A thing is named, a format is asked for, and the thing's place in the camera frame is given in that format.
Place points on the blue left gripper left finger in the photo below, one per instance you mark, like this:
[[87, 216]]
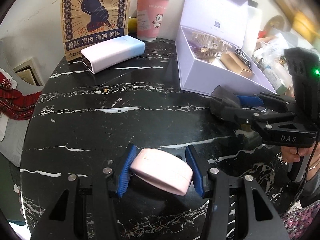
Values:
[[123, 169]]

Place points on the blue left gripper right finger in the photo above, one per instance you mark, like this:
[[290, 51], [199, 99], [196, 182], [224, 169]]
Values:
[[199, 174]]

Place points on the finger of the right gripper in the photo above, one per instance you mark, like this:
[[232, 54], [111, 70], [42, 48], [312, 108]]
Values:
[[275, 102], [250, 116]]

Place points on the pink round compact case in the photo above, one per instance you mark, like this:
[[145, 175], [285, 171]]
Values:
[[163, 171]]

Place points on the gold rectangular box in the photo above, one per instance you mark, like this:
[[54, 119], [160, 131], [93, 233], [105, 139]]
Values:
[[234, 64]]

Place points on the black white gingham scrunchie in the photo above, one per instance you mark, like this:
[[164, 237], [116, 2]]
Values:
[[243, 57]]

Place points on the gold butterfly hair clip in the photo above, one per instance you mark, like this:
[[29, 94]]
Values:
[[207, 54]]

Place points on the pearl wavy hair claw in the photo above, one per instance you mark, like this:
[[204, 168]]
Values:
[[212, 42]]

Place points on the purple eyes product box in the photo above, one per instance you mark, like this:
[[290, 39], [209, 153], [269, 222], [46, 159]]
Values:
[[194, 44]]

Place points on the black translucent hair claw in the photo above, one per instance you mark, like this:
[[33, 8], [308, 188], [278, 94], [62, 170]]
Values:
[[221, 98]]

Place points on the person's hand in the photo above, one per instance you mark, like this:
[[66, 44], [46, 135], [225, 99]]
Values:
[[293, 154]]

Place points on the green white medicine box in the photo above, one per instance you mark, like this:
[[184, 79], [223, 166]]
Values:
[[276, 82]]

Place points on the lavender open gift box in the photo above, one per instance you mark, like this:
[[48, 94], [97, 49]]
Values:
[[210, 30]]

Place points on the woven straw fan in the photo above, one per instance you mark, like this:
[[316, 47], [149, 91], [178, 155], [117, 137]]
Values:
[[276, 22]]

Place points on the grey cushion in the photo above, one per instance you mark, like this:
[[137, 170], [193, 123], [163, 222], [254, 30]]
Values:
[[13, 138]]

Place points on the pink blue gradient case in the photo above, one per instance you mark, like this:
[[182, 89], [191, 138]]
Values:
[[108, 53]]

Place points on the red plaid scarf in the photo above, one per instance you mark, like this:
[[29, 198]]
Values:
[[14, 104]]

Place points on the lower pink panda cup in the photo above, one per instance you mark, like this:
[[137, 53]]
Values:
[[150, 15]]

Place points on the brown paper snack bag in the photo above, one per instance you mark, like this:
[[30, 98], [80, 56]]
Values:
[[87, 22]]

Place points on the picture frame on floor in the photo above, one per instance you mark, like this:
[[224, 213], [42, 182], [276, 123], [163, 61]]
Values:
[[29, 72]]

